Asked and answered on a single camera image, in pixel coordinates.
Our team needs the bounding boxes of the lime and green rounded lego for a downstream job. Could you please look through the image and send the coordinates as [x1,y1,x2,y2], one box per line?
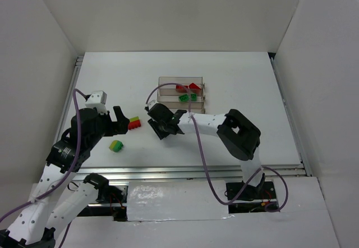
[109,140,124,153]

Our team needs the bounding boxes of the green lego brick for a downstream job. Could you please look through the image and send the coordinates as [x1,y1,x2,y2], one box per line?
[178,94,190,103]

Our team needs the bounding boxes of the red and green lego piece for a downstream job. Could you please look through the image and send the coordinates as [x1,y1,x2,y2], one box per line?
[176,85,188,93]

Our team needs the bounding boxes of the small green lego piece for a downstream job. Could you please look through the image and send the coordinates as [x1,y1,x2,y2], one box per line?
[189,93,197,102]

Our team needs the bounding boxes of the red lego brick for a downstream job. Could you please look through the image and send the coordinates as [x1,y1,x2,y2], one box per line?
[188,83,201,90]

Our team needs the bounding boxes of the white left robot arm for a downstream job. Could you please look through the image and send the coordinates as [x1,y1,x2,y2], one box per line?
[1,106,130,247]

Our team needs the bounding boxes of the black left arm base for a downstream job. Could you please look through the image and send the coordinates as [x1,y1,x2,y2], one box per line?
[0,227,57,248]

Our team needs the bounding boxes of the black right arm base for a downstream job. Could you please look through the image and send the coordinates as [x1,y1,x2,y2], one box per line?
[224,181,277,201]

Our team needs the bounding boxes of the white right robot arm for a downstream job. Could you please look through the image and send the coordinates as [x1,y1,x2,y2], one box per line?
[145,101,265,190]

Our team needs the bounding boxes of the lime and red lego block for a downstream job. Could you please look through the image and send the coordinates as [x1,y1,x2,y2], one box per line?
[128,116,141,130]

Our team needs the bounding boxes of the white foam board cover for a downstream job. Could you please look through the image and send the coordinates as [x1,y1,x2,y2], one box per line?
[127,181,229,222]

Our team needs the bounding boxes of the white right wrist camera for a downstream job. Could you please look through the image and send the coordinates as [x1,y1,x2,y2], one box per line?
[145,100,158,112]

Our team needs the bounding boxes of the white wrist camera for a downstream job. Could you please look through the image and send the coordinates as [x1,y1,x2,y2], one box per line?
[85,90,107,114]
[145,100,158,112]

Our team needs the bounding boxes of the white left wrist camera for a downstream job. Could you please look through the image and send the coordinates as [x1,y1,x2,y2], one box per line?
[85,90,107,114]

